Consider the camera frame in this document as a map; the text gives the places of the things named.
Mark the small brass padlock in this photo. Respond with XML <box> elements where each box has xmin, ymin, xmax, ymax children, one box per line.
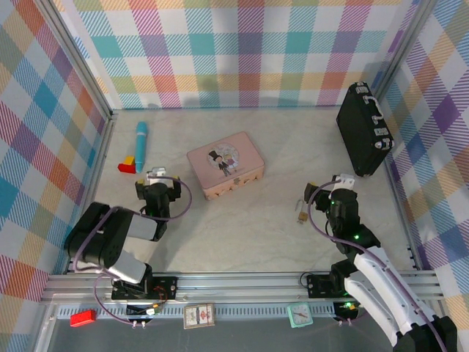
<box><xmin>295</xmin><ymin>199</ymin><xmax>309</xmax><ymax>223</ymax></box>

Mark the pink tin box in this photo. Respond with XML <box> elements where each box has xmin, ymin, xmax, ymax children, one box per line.
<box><xmin>186</xmin><ymin>131</ymin><xmax>267</xmax><ymax>202</ymax></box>

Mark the red and yellow toy block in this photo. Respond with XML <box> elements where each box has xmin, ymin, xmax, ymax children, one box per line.
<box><xmin>117</xmin><ymin>155</ymin><xmax>137</xmax><ymax>173</ymax></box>

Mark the blue marker pen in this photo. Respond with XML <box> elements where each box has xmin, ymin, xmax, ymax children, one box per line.
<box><xmin>135</xmin><ymin>121</ymin><xmax>149</xmax><ymax>174</ymax></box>

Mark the black briefcase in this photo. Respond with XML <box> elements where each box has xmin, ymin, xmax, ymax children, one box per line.
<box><xmin>336</xmin><ymin>81</ymin><xmax>396</xmax><ymax>178</ymax></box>

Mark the teal alarm clock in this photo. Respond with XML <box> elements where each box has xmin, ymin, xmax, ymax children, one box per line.
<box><xmin>287</xmin><ymin>301</ymin><xmax>314</xmax><ymax>329</ymax></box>

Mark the playing card box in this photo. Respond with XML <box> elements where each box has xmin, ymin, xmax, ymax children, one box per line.
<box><xmin>182</xmin><ymin>302</ymin><xmax>216</xmax><ymax>330</ymax></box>

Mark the red plastic block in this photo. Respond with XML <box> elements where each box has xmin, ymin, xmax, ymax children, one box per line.
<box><xmin>70</xmin><ymin>309</ymin><xmax>97</xmax><ymax>327</ymax></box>

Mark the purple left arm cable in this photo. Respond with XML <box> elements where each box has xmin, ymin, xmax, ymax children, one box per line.
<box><xmin>73</xmin><ymin>175</ymin><xmax>193</xmax><ymax>324</ymax></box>

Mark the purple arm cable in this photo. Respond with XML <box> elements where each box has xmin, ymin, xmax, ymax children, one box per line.
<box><xmin>306</xmin><ymin>177</ymin><xmax>450</xmax><ymax>352</ymax></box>
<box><xmin>73</xmin><ymin>175</ymin><xmax>193</xmax><ymax>324</ymax></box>

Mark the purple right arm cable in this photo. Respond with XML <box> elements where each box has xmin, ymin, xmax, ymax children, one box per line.
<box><xmin>306</xmin><ymin>177</ymin><xmax>450</xmax><ymax>352</ymax></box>

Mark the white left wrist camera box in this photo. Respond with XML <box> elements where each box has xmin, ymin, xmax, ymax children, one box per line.
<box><xmin>146</xmin><ymin>166</ymin><xmax>168</xmax><ymax>185</ymax></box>

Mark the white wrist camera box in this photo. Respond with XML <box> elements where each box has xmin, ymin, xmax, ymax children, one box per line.
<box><xmin>331</xmin><ymin>173</ymin><xmax>355</xmax><ymax>191</ymax></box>
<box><xmin>146</xmin><ymin>166</ymin><xmax>168</xmax><ymax>185</ymax></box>

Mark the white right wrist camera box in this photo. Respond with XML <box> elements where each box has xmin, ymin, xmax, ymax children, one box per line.
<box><xmin>331</xmin><ymin>173</ymin><xmax>355</xmax><ymax>191</ymax></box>

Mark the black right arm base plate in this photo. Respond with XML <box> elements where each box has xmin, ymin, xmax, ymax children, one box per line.
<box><xmin>306</xmin><ymin>274</ymin><xmax>352</xmax><ymax>298</ymax></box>

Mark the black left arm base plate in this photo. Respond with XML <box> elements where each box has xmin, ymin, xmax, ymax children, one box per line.
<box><xmin>111</xmin><ymin>275</ymin><xmax>179</xmax><ymax>301</ymax></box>

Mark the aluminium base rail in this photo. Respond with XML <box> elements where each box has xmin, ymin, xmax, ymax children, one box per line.
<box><xmin>40</xmin><ymin>271</ymin><xmax>446</xmax><ymax>304</ymax></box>

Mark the perforated grey cable tray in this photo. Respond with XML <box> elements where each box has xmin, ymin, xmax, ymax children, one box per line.
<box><xmin>54</xmin><ymin>303</ymin><xmax>367</xmax><ymax>320</ymax></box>

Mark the aluminium left corner post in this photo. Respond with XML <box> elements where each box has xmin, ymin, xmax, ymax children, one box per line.
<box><xmin>36</xmin><ymin>0</ymin><xmax>119</xmax><ymax>128</ymax></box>

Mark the aluminium corner post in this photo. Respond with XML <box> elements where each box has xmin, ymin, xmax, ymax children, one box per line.
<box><xmin>372</xmin><ymin>0</ymin><xmax>440</xmax><ymax>108</ymax></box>
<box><xmin>36</xmin><ymin>0</ymin><xmax>119</xmax><ymax>128</ymax></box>

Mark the aluminium right corner post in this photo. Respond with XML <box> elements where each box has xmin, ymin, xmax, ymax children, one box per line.
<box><xmin>372</xmin><ymin>0</ymin><xmax>440</xmax><ymax>108</ymax></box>

